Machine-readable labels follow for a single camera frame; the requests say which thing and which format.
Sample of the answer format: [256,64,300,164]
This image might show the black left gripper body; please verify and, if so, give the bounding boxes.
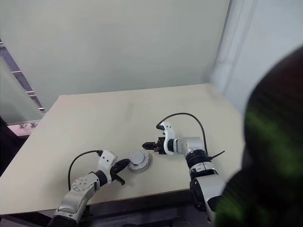
[109,164,119,182]

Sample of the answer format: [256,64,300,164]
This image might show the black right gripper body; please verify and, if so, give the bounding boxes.
[154,136,167,156]

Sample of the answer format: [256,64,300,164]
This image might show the grey round motor lid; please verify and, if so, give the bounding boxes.
[128,151,149,166]

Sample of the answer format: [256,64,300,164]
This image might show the motor housing with copper windings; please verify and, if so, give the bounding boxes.
[127,158,151,174]

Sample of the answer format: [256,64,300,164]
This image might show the dark blurry shape, green streaks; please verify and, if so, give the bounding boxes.
[214,46,303,227]

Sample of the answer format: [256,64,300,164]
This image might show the frosted glass panel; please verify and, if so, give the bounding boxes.
[0,56,45,126]

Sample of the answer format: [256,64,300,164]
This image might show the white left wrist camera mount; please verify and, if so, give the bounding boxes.
[98,150,118,185]

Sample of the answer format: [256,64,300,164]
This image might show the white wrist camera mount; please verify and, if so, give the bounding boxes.
[156,121,177,156]
[98,150,118,185]

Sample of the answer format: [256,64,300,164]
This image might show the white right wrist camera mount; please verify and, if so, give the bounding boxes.
[156,121,177,156]

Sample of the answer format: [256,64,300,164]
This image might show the black table frame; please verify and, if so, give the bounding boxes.
[0,189,197,227]

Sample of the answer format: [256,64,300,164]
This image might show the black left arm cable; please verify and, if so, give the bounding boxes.
[68,150,104,190]

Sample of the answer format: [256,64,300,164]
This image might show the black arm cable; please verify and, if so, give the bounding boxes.
[156,113,209,154]
[68,150,104,190]

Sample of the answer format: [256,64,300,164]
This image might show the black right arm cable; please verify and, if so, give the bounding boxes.
[156,113,209,154]

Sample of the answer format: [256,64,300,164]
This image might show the black cable tie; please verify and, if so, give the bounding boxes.
[208,150,226,161]

